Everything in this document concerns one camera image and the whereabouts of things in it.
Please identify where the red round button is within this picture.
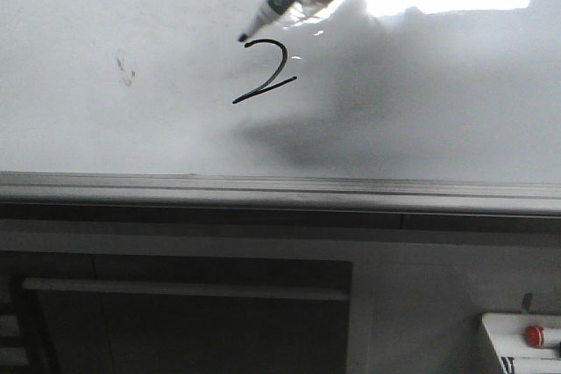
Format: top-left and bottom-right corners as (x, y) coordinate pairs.
(524, 326), (544, 348)

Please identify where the white glossy whiteboard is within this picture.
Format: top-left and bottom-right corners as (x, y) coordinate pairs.
(1, 0), (560, 183)

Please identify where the white box with red button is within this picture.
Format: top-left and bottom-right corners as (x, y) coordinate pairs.
(479, 313), (560, 373)

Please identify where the grey aluminium whiteboard tray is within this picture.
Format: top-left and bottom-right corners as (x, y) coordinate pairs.
(1, 172), (560, 233)

